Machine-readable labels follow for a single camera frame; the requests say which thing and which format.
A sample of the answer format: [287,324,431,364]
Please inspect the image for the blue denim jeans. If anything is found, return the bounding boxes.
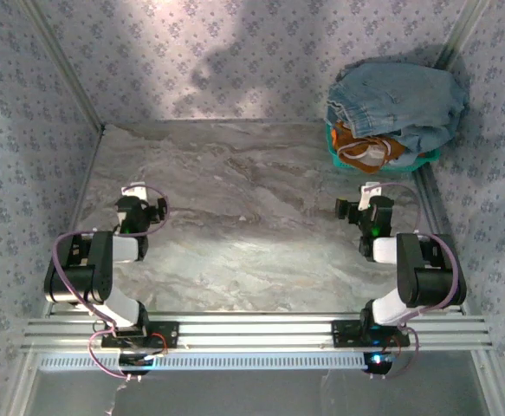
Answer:
[325,61,470,153]

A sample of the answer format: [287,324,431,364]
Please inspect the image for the orange shirt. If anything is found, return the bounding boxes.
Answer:
[332,120,407,173]

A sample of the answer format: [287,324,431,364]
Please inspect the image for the teal plastic basket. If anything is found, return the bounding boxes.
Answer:
[324,123,443,177]

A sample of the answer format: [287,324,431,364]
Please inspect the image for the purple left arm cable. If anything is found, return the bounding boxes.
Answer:
[51,185,171,382]

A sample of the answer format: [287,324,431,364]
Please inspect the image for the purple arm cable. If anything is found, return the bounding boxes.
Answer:
[364,181,460,380]
[51,185,171,382]

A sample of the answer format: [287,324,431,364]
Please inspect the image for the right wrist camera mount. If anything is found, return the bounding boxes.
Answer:
[358,181,383,212]

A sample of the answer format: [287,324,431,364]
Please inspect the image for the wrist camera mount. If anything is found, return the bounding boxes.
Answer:
[120,183,149,200]
[358,181,383,212]

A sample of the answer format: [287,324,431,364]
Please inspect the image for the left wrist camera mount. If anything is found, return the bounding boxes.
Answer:
[120,183,149,200]

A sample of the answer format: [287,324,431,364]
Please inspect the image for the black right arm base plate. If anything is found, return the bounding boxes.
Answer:
[331,320,411,349]

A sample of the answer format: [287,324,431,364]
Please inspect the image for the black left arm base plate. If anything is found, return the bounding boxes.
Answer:
[100,321,180,349]

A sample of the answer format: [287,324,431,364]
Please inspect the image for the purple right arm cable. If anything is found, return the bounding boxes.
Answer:
[364,181,460,380]

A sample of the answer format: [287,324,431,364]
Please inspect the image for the aluminium mounting rail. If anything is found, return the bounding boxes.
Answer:
[17,312,495,353]

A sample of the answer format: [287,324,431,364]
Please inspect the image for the aluminium frame post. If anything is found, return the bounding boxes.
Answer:
[25,0,107,133]
[432,0,492,71]

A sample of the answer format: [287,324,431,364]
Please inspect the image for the slotted grey cable duct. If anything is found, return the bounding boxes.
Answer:
[37,351,369,372]

